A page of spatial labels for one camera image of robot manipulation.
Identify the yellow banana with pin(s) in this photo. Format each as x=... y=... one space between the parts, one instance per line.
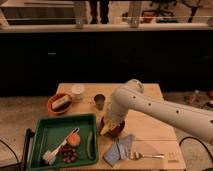
x=108 y=128

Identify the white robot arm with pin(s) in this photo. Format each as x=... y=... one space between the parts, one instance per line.
x=129 y=96

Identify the purple bowl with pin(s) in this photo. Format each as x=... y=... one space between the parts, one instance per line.
x=116 y=131

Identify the sandwich piece in bowl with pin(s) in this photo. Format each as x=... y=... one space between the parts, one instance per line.
x=60 y=102

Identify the orange bowl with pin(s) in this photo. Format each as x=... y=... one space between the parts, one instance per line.
x=60 y=110

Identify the dark grey cup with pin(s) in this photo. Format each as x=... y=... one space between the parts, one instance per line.
x=99 y=101

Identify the white cup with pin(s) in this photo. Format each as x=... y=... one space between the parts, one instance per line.
x=77 y=91

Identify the orange fruit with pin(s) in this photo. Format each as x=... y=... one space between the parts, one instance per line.
x=74 y=140

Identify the green cucumber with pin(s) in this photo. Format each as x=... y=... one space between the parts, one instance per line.
x=89 y=145

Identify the blue grey cloth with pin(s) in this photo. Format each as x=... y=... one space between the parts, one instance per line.
x=119 y=150

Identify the green plastic tray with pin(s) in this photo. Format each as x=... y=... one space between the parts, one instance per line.
x=50 y=132

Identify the metal spoon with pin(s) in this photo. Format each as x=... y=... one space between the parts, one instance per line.
x=137 y=156

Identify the red grapes bunch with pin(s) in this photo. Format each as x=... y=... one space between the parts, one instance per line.
x=68 y=153

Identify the black clamp stand left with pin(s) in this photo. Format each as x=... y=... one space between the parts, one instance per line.
x=28 y=136

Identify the white dish brush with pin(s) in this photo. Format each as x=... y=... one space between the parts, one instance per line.
x=49 y=157

